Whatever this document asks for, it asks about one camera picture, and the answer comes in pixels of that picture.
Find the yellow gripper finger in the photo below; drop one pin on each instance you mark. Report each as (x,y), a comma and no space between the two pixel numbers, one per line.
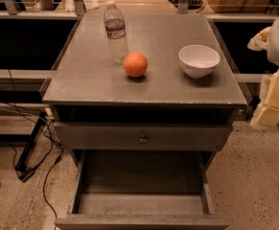
(266,114)
(259,41)

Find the orange fruit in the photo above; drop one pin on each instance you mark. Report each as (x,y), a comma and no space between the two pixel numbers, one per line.
(135,65)

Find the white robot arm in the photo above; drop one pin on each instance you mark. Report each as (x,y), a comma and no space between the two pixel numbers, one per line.
(273,43)

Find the grey wooden drawer cabinet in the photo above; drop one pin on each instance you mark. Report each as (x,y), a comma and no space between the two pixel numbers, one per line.
(89,88)

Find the open middle drawer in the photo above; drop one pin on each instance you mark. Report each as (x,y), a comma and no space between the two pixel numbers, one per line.
(141,190)

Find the closed top drawer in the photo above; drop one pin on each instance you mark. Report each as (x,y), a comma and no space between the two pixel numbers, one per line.
(85,136)

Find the white ceramic bowl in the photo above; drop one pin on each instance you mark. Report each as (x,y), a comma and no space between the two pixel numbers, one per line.
(198,61)

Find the clear plastic water bottle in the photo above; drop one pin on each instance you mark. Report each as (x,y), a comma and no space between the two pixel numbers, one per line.
(115,28)

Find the black metal stand leg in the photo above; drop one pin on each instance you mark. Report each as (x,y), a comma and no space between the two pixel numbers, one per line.
(26,173)

